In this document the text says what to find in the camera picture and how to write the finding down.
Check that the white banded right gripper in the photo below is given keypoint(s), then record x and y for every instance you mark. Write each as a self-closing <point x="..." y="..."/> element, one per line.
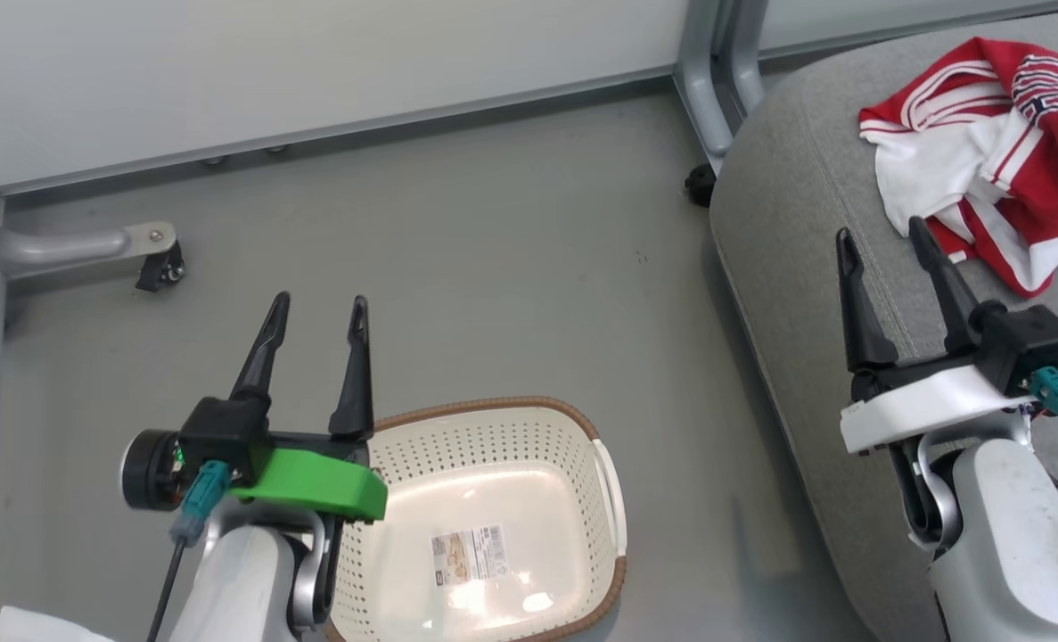
<point x="930" y="401"/>

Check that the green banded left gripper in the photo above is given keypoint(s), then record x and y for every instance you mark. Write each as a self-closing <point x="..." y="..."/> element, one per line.
<point x="315" y="481"/>

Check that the red and white garment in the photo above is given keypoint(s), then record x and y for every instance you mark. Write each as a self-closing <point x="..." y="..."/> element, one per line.
<point x="1010" y="152"/>

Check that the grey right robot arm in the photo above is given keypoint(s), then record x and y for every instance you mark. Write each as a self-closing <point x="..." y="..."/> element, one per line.
<point x="1019" y="544"/>

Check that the white perforated laundry basket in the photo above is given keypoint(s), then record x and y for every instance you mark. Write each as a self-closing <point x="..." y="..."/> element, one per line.
<point x="528" y="464"/>

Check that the printed sticker inside basket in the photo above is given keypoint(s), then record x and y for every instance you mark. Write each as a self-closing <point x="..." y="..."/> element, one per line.
<point x="469" y="555"/>

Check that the black caster wheel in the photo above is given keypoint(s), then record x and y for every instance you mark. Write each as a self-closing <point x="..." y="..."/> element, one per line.
<point x="165" y="267"/>

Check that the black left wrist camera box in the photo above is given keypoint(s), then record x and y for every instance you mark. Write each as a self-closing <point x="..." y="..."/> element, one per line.
<point x="221" y="428"/>

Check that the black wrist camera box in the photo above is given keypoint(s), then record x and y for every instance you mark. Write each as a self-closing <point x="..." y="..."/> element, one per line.
<point x="1032" y="343"/>
<point x="221" y="428"/>

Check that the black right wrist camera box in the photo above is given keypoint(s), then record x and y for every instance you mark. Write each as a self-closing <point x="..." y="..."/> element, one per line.
<point x="1032" y="343"/>

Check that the black round frame foot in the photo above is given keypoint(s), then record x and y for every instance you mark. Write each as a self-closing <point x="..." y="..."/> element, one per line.
<point x="700" y="185"/>

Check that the grey metal frame leg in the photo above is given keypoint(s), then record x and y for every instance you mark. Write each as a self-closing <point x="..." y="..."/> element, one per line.
<point x="56" y="242"/>
<point x="716" y="80"/>

